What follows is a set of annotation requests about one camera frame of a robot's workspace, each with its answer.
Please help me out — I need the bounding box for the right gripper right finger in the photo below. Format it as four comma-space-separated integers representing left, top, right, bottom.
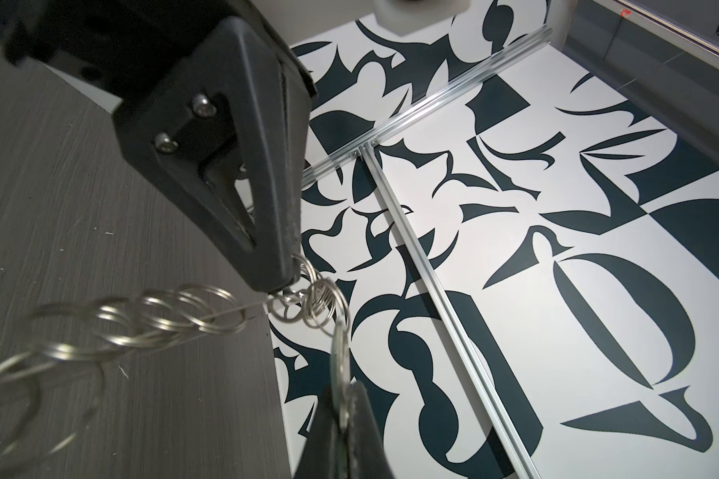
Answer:
346, 382, 393, 479

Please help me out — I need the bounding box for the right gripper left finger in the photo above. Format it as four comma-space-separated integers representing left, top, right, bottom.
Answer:
294, 394, 347, 479

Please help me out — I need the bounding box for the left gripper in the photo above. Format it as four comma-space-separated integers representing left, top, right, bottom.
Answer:
0, 1, 312, 293

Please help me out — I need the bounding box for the metal key organizer plate with rings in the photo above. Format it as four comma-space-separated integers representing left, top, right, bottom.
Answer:
0, 253, 352, 477

